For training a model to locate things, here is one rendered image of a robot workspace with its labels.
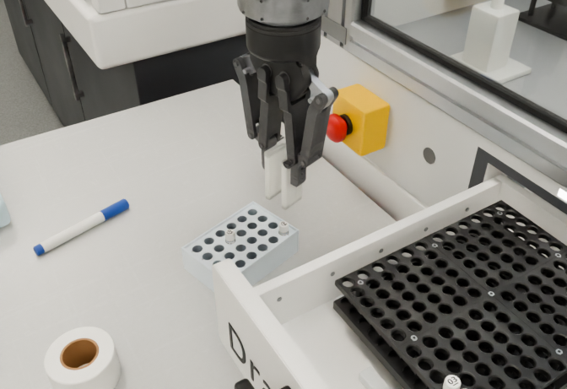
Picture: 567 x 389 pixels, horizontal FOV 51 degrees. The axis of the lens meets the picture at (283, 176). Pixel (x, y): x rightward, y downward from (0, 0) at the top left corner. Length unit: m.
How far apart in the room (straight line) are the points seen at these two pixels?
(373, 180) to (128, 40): 0.53
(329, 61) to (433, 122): 0.22
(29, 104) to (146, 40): 1.68
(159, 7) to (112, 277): 0.55
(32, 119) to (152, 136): 1.69
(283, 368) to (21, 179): 0.62
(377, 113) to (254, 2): 0.29
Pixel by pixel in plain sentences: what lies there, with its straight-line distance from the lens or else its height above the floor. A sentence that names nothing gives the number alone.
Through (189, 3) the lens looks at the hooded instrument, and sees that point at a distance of 1.17.
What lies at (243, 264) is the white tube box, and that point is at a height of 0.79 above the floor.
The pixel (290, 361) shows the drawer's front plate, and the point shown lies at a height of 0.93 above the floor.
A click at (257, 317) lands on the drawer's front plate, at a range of 0.50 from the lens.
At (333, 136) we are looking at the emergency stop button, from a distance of 0.80.
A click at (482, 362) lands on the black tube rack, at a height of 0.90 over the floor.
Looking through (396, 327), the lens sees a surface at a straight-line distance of 0.54.
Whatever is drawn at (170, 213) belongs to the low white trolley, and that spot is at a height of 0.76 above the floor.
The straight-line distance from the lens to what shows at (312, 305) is 0.62.
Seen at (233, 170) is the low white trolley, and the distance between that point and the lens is 0.93.
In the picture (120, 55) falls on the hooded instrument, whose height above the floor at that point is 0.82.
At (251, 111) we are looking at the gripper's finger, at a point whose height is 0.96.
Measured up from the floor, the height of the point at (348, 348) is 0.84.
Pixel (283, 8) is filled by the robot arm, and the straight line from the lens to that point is 0.55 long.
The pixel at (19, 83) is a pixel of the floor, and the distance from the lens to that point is 2.99.
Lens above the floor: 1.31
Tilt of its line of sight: 38 degrees down
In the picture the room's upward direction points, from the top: straight up
